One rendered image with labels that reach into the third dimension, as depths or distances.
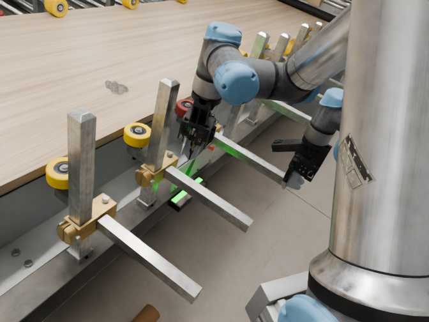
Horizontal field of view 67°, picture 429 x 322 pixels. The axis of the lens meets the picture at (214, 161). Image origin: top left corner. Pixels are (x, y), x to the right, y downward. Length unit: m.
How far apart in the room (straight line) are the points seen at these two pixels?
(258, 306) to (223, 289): 1.14
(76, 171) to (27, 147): 0.25
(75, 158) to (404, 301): 0.56
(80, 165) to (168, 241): 1.24
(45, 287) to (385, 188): 0.77
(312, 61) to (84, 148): 0.43
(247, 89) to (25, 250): 0.75
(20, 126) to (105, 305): 0.94
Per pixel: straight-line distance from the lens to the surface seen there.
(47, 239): 1.06
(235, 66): 0.59
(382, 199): 0.28
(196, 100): 0.73
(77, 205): 0.75
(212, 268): 1.81
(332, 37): 0.56
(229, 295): 1.76
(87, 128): 0.62
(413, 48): 0.28
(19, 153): 0.90
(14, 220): 1.02
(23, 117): 1.01
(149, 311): 1.55
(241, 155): 1.09
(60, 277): 0.90
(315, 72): 0.60
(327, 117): 0.91
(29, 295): 0.89
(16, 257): 1.04
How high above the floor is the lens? 1.48
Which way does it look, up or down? 38 degrees down
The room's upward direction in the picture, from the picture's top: 19 degrees clockwise
